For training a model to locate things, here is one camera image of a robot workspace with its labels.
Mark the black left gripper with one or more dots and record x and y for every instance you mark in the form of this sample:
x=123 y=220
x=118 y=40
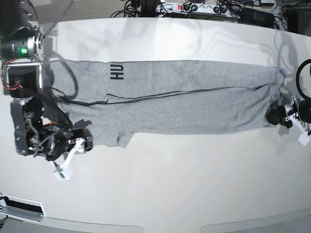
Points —
x=275 y=114

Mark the black power adapter box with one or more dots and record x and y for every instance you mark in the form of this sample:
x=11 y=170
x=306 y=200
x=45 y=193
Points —
x=257 y=17

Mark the grey t-shirt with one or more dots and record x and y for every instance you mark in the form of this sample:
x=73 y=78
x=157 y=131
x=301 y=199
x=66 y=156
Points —
x=114 y=101

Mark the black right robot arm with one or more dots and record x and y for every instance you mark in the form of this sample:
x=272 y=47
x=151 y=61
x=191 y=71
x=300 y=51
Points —
x=41 y=127

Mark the white power strip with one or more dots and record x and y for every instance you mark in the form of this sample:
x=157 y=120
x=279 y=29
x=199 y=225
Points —
x=189 y=8

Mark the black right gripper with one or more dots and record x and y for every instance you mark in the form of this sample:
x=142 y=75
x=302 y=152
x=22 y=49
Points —
x=62 y=140

